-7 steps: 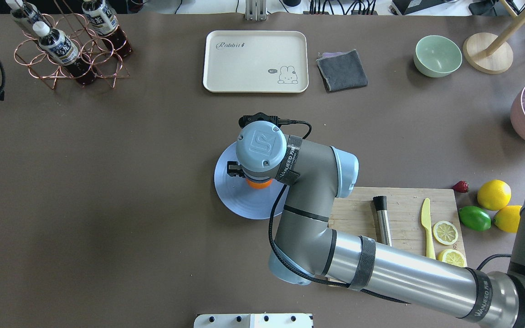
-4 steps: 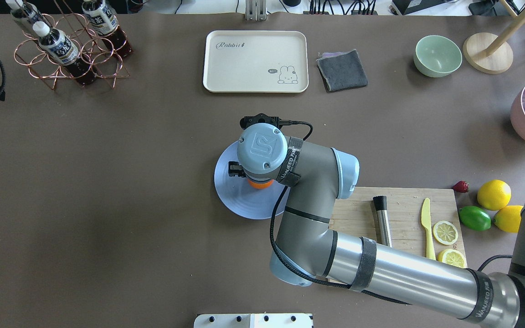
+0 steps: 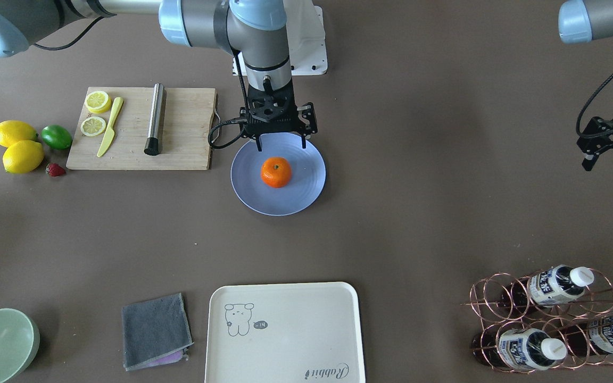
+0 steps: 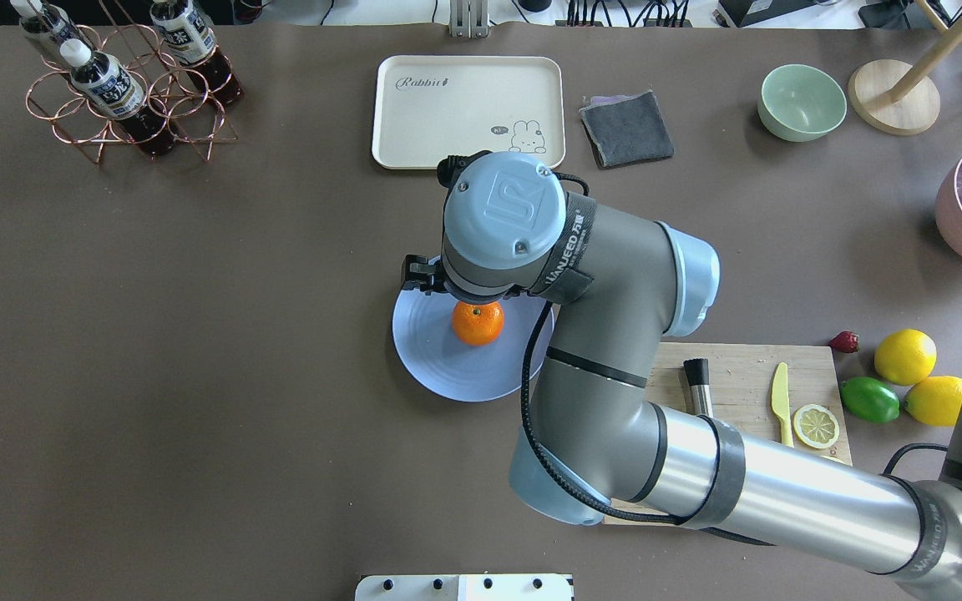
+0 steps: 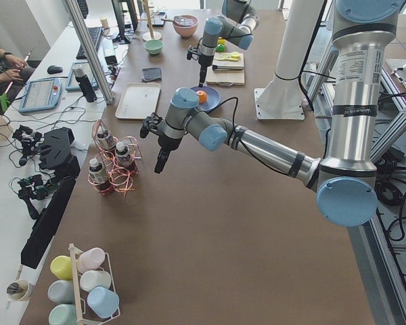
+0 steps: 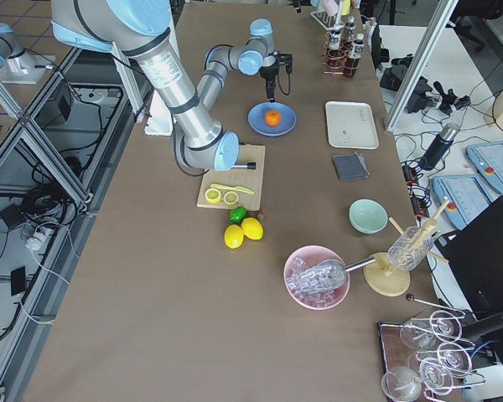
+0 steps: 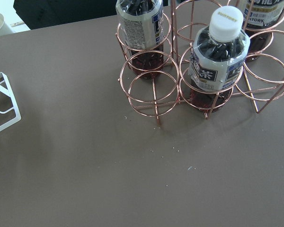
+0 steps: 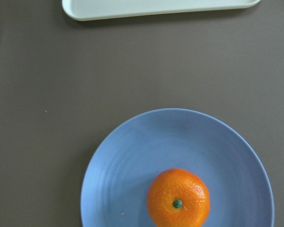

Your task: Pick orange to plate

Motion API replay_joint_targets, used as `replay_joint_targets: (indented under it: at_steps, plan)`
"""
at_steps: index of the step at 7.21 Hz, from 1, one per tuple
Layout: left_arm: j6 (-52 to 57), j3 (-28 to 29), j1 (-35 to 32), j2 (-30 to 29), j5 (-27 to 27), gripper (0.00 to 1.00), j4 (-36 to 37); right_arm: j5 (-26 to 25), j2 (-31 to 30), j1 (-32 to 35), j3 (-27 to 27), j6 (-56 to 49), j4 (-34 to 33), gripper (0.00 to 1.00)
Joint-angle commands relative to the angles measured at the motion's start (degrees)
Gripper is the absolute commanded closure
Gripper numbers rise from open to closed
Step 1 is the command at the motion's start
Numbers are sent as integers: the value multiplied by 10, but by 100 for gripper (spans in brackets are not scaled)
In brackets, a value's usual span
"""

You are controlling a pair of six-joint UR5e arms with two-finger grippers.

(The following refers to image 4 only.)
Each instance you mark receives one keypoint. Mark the tea bottle back right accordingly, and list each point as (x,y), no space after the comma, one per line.
(191,41)

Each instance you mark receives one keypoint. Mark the copper wire bottle rack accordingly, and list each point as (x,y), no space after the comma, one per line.
(152,87)

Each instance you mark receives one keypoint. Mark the orange mandarin fruit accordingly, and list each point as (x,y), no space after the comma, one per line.
(477,325)

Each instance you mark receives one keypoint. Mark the yellow plastic knife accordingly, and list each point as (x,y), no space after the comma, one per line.
(780,402)

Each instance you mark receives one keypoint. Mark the steel muddler black tip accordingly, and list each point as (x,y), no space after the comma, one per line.
(697,375)

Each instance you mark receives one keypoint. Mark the blue round plate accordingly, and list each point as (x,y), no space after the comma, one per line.
(432,353)

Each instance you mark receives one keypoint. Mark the green lime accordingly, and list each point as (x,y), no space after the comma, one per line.
(870,399)

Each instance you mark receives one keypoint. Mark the cream rabbit tray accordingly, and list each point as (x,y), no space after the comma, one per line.
(429,107)

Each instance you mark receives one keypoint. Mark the tea bottle front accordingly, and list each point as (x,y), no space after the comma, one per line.
(110,88)

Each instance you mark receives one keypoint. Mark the grey folded cloth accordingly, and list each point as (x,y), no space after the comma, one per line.
(627,129)

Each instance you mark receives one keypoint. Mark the upper whole lemon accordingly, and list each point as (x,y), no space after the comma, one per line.
(906,357)

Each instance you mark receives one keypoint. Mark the whole lemon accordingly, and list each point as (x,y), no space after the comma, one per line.
(906,357)
(935,401)

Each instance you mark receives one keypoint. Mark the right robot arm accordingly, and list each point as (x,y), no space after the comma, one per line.
(593,443)

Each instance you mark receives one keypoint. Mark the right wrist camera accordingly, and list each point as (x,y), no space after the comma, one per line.
(449,169)

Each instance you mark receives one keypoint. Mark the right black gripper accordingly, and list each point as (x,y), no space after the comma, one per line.
(419,276)

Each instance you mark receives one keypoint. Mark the tea bottle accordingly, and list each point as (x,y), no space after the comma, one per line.
(191,41)
(110,88)
(47,27)

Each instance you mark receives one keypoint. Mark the wooden cutting board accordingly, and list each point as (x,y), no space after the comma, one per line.
(740,380)

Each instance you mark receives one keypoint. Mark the upper lemon slice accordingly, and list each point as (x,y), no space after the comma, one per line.
(816,426)

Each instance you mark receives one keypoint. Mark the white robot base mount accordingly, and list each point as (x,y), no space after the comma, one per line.
(467,586)

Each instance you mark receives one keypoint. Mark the lower whole lemon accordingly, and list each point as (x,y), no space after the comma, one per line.
(935,401)

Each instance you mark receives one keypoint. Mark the mint green bowl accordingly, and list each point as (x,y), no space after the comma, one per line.
(800,103)

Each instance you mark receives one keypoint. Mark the wooden cup stand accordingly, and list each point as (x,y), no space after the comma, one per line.
(900,98)

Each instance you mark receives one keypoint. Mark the tea bottle back left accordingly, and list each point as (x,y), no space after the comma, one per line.
(47,27)

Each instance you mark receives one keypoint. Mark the small red strawberry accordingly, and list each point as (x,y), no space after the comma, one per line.
(846,342)

